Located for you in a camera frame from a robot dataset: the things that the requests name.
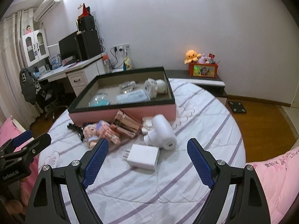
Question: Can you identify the wall power strip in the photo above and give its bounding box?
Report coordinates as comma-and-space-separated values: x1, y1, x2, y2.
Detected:
113, 43, 131, 51

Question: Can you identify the clear blue capsule ball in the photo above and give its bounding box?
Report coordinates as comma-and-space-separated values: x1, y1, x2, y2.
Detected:
88, 93, 110, 107

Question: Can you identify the white pink block model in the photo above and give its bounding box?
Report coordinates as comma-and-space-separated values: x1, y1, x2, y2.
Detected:
141, 117, 153, 135

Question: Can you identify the small doll on cabinet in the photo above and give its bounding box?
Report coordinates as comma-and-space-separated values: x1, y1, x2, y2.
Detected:
26, 25, 32, 34

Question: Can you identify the dark hanging jacket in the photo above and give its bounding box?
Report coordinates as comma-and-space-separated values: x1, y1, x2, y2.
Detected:
19, 67, 41, 105

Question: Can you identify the white wall cabinet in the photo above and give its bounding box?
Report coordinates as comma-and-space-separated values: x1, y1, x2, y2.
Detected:
20, 29, 50, 67

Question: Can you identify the orange octopus plush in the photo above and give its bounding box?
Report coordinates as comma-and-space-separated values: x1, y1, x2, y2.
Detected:
184, 50, 202, 64

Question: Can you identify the white power adapter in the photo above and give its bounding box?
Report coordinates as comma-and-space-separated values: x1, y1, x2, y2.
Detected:
123, 144, 160, 171

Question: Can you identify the white air conditioner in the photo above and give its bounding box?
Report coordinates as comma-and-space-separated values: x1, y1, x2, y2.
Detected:
33, 0, 61, 22

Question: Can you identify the orange lid bottle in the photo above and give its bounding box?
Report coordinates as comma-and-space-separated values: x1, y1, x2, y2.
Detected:
102, 54, 112, 73

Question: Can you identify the white desk with drawers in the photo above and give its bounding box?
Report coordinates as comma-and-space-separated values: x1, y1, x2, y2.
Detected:
38, 52, 107, 96

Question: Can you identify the pink quilt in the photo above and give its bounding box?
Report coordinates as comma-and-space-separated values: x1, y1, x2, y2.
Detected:
250, 147, 299, 223

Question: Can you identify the black white low cabinet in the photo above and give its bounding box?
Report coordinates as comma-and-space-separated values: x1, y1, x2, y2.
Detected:
166, 70, 228, 105

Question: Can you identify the black office chair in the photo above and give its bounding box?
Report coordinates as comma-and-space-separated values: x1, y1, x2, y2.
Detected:
36, 81, 67, 122

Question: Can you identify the pink black storage box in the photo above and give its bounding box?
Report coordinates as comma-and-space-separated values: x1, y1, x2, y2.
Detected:
68, 67, 176, 125

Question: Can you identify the white handheld device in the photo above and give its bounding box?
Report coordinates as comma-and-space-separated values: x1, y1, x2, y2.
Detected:
143, 114, 177, 150

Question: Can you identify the pink hair doll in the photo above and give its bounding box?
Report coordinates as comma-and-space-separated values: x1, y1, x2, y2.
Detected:
83, 120, 110, 149

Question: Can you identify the pink plush toy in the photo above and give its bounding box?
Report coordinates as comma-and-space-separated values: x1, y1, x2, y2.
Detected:
197, 54, 207, 64

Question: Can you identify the black bathroom scale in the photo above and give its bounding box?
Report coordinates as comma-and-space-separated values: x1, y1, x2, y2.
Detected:
228, 101, 247, 114

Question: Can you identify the black hair clip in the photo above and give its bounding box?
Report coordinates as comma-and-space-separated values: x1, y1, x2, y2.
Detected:
67, 123, 85, 142

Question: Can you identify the yellow snack bag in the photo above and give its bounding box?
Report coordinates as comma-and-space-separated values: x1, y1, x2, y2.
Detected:
123, 57, 132, 71

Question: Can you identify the black computer monitor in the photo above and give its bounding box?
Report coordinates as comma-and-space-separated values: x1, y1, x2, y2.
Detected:
59, 32, 80, 62

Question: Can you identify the white figurine toy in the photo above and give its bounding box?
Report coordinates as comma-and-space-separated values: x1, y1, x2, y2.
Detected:
144, 78, 168, 99

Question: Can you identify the rose gold metal cup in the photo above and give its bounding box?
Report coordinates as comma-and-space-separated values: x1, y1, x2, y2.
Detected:
110, 110, 141, 139

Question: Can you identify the pink purple block model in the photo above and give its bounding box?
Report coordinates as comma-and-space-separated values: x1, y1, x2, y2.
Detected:
96, 120, 121, 145

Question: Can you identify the clear glass bottle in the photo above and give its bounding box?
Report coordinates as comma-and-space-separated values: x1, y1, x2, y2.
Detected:
119, 80, 137, 94

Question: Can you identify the beige curtain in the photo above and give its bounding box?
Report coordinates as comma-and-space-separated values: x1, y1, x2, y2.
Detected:
1, 8, 43, 129

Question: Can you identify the clear dental floss box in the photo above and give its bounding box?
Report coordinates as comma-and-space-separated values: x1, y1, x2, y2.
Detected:
116, 89, 150, 104

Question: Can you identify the red paper bag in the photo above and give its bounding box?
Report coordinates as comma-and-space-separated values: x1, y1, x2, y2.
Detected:
78, 3, 90, 19

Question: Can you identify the black computer tower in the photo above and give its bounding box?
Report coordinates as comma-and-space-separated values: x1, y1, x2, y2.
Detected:
75, 30, 102, 61

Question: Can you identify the pink pillow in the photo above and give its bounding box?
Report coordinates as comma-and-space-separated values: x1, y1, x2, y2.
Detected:
0, 116, 25, 146

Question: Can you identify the black speaker box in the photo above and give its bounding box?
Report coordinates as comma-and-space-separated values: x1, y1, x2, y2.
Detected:
77, 15, 95, 32

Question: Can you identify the red cartoon storage box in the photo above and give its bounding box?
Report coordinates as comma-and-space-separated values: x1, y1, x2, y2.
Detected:
189, 63, 218, 78

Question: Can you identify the striped white bedsheet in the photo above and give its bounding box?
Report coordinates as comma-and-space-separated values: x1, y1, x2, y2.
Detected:
37, 78, 246, 224

